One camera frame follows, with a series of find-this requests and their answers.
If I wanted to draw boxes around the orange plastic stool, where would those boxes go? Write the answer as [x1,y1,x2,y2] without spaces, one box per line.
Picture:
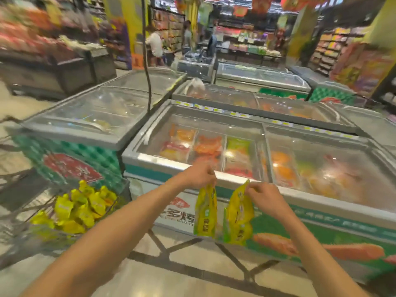
[131,54,145,71]

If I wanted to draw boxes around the chest freezer with sausage picture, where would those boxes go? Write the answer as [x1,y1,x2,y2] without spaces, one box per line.
[122,100,396,283]

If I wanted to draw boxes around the person's left forearm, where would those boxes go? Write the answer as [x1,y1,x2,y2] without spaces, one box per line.
[21,179,188,297]

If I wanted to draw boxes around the yellow pouch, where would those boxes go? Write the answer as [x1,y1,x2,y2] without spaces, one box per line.
[194,184,218,238]
[222,179,255,246]

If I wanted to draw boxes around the pale frozen food packs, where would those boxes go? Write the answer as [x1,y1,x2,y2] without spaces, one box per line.
[82,115,113,132]

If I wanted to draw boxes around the orange red frozen food packs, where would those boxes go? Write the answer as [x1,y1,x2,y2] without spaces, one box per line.
[159,124,365,198]

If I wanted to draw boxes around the green sided chest freezer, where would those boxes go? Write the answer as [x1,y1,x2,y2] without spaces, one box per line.
[288,65,357,104]

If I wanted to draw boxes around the person's right hand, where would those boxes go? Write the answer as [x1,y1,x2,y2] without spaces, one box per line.
[246,181,292,221]

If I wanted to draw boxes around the grey glass lid chest freezer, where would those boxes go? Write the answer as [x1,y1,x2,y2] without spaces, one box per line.
[172,80,359,135]
[214,60,311,94]

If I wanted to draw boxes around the green checked chest freezer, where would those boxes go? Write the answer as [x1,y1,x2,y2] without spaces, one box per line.
[328,101,396,149]
[12,67,187,191]

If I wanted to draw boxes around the pile of red snack packets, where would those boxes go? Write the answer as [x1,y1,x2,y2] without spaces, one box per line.
[0,4,81,58]

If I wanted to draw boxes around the person's left hand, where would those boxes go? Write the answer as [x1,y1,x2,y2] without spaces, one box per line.
[181,160,217,191]

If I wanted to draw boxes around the dark wood panel display stand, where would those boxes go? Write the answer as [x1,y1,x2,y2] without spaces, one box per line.
[0,47,97,101]
[85,47,118,85]

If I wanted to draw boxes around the dark store shelving unit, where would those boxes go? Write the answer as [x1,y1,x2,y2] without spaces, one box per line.
[309,26,396,121]

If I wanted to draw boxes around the grey wire shopping cart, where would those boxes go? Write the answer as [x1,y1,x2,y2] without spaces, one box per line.
[0,115,130,271]

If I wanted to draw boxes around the person's right forearm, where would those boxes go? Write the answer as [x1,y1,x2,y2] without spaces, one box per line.
[278,212,369,297]

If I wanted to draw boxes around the white plastic bag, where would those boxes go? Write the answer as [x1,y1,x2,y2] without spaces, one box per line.
[183,78,207,96]

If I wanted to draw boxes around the group of yellow pouches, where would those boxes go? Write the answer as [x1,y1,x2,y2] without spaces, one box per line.
[29,179,119,242]

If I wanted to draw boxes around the rows of colourful shelf packets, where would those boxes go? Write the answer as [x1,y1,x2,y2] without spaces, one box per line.
[311,27,396,106]

